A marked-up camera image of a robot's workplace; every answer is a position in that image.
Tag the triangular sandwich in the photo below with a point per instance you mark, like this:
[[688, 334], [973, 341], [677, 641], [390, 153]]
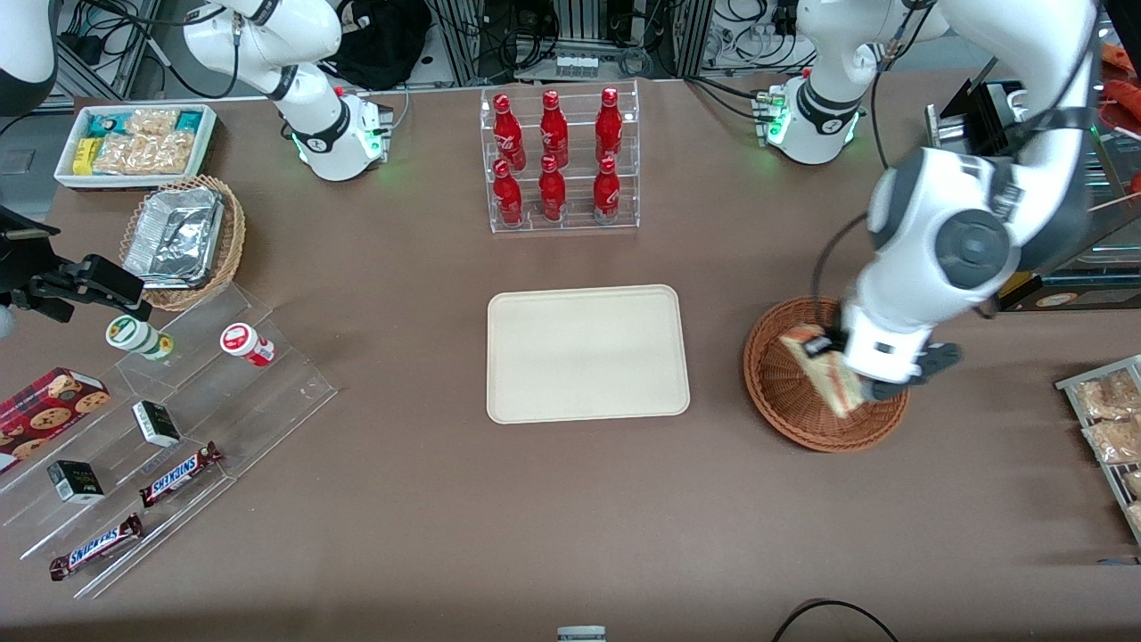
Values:
[[842, 392]]

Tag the red lidded yogurt cup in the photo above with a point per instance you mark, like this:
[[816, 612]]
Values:
[[241, 341]]

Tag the orange food item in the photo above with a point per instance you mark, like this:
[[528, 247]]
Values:
[[1125, 89]]

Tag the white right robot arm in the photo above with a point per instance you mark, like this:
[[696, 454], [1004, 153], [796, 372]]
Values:
[[330, 134]]

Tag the cream plastic tray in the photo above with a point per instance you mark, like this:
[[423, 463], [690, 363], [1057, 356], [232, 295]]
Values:
[[588, 357]]

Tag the black bag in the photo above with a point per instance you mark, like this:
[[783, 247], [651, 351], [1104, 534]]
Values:
[[383, 45]]

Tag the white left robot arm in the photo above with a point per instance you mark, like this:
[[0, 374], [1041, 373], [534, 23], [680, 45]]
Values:
[[972, 241]]

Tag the brown round wicker basket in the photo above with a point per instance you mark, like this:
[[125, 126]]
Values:
[[784, 410]]

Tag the silver foil tray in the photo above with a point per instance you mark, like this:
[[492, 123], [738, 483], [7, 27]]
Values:
[[174, 236]]

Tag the clear nut packet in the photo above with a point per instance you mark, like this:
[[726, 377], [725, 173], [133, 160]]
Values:
[[147, 153], [1132, 483], [151, 122], [1114, 440], [1110, 394]]

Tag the yellow snack packet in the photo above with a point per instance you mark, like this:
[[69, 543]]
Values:
[[84, 157]]

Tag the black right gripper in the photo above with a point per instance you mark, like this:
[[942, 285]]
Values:
[[27, 264]]

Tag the brown Snickers bar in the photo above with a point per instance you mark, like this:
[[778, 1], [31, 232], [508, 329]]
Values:
[[178, 474], [96, 547]]

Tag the clear acrylic bottle rack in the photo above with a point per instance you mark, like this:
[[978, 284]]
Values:
[[579, 183]]

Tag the small grey device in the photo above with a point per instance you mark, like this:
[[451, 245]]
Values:
[[581, 634]]

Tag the red tartan cookie box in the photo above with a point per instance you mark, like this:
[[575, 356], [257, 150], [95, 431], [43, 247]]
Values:
[[45, 410]]

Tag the green lidded yogurt cup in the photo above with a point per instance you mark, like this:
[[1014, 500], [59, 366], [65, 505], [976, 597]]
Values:
[[129, 333]]

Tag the clear acrylic stepped display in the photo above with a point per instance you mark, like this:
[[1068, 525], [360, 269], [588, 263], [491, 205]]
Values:
[[267, 401]]

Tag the red cola bottle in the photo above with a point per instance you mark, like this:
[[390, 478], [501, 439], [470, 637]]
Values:
[[554, 129], [507, 196], [609, 125], [606, 192], [506, 129], [552, 192]]

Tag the light tan wicker basket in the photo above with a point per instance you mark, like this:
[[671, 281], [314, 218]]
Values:
[[233, 241]]

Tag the grey power strip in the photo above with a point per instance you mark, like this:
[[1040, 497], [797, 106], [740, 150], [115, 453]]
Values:
[[576, 65]]

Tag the black machine with yellow panel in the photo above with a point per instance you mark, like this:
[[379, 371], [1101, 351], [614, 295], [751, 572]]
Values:
[[989, 116]]

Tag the teal snack packet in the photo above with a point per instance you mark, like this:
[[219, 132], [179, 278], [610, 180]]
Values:
[[107, 125], [189, 120]]

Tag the small black carton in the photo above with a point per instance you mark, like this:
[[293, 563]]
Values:
[[156, 423], [76, 481]]

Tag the white plastic snack bin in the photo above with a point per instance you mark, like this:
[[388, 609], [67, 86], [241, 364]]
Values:
[[134, 182]]

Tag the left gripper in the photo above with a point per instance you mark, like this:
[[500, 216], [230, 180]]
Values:
[[835, 341]]

